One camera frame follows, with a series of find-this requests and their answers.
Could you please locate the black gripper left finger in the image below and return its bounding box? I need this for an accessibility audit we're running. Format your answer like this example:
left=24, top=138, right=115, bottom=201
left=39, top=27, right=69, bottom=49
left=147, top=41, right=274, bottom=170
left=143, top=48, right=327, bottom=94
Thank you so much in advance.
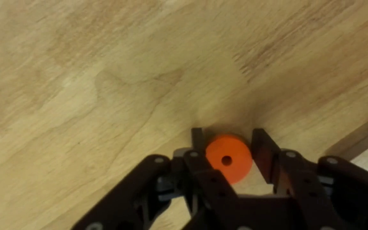
left=71, top=128, right=239, bottom=230

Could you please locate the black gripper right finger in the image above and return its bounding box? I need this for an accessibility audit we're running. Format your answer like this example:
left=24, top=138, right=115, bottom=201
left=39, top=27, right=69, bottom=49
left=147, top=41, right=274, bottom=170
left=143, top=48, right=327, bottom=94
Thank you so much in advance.
left=250, top=129, right=368, bottom=230

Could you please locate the orange ring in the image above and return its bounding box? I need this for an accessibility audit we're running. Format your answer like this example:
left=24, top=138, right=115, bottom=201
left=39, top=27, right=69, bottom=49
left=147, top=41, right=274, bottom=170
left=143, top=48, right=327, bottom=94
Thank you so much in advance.
left=204, top=134, right=254, bottom=186

